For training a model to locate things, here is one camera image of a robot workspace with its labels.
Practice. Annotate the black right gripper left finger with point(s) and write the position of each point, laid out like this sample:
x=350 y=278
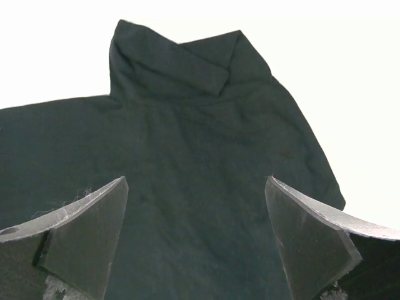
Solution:
x=67 y=253

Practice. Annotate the black t shirt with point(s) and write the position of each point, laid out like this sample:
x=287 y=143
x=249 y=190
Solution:
x=196 y=129

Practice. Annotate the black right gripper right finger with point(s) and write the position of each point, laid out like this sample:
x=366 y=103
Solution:
x=329 y=254

